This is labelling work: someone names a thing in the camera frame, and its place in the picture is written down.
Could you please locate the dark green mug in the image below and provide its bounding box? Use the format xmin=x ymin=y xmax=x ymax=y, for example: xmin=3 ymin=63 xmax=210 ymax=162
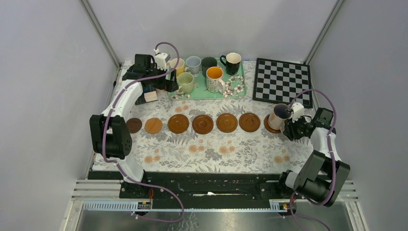
xmin=201 ymin=57 xmax=218 ymax=77

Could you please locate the yellow mug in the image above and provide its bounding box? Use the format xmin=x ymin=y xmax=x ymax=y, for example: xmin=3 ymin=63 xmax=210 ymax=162
xmin=169 ymin=58 xmax=185 ymax=77

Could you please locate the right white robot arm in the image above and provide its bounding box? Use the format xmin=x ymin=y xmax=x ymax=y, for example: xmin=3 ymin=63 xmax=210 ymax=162
xmin=276 ymin=108 xmax=350 ymax=207

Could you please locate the green serving tray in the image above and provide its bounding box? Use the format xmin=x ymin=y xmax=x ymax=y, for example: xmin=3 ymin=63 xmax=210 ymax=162
xmin=166 ymin=58 xmax=247 ymax=100

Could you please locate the brown wooden coaster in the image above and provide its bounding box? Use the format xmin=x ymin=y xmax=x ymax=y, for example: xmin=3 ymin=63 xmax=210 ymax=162
xmin=216 ymin=113 xmax=238 ymax=133
xmin=167 ymin=114 xmax=189 ymax=134
xmin=264 ymin=114 xmax=284 ymax=133
xmin=192 ymin=115 xmax=214 ymax=135
xmin=239 ymin=113 xmax=261 ymax=132

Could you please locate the black mug white inside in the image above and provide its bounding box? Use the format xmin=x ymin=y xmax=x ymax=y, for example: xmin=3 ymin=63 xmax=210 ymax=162
xmin=220 ymin=52 xmax=242 ymax=75

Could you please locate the small dark wooden coaster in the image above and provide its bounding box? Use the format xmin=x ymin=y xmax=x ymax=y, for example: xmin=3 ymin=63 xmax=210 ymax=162
xmin=126 ymin=118 xmax=142 ymax=134

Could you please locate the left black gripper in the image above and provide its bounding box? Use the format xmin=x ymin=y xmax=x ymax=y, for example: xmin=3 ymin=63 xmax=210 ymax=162
xmin=146 ymin=63 xmax=178 ymax=92

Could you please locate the pink mug purple inside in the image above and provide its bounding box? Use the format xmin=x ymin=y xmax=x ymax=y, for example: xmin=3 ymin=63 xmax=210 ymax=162
xmin=268 ymin=103 xmax=292 ymax=130

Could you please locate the light blue mug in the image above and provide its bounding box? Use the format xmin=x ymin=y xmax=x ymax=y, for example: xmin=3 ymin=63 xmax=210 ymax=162
xmin=184 ymin=56 xmax=201 ymax=77

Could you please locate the dark base plate with blocks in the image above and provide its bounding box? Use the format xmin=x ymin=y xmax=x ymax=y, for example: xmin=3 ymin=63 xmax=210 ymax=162
xmin=135 ymin=93 xmax=147 ymax=105

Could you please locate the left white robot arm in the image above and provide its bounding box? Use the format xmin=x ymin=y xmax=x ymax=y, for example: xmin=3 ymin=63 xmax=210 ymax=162
xmin=89 ymin=51 xmax=179 ymax=198

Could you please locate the patterned mug orange inside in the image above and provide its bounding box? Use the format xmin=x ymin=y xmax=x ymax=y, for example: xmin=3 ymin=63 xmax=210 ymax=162
xmin=206 ymin=66 xmax=226 ymax=93

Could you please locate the floral tablecloth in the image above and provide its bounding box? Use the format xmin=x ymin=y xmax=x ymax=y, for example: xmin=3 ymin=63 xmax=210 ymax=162
xmin=128 ymin=61 xmax=313 ymax=173

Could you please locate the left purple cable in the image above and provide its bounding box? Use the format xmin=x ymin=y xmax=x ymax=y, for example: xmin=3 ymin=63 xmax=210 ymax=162
xmin=101 ymin=41 xmax=186 ymax=223

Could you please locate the small light wooden coaster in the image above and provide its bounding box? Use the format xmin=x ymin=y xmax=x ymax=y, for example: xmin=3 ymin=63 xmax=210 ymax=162
xmin=144 ymin=118 xmax=163 ymax=134

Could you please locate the light wooden block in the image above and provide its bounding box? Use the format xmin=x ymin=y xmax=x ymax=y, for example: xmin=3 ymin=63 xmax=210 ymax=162
xmin=144 ymin=91 xmax=158 ymax=103

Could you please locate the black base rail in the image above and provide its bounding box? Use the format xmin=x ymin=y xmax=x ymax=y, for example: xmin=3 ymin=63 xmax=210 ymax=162
xmin=88 ymin=171 xmax=293 ymax=209

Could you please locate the pale green mug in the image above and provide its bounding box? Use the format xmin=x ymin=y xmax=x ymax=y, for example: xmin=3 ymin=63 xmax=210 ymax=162
xmin=176 ymin=72 xmax=194 ymax=94

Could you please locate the black white chessboard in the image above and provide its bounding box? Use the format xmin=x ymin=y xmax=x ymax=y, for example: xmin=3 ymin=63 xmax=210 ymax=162
xmin=253 ymin=58 xmax=312 ymax=104

